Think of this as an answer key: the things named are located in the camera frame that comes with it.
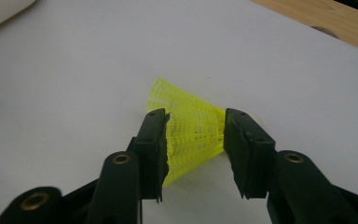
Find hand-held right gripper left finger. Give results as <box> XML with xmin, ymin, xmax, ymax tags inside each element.
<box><xmin>132</xmin><ymin>107</ymin><xmax>171</xmax><ymax>203</ymax></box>

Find white plastic basket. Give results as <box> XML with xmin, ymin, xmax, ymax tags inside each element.
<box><xmin>0</xmin><ymin>0</ymin><xmax>37</xmax><ymax>35</ymax></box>

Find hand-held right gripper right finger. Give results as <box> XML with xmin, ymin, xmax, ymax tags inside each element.
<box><xmin>223</xmin><ymin>107</ymin><xmax>277</xmax><ymax>200</ymax></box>

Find yellow plastic shuttlecock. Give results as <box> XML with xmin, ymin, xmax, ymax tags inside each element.
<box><xmin>146</xmin><ymin>77</ymin><xmax>227</xmax><ymax>189</ymax></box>

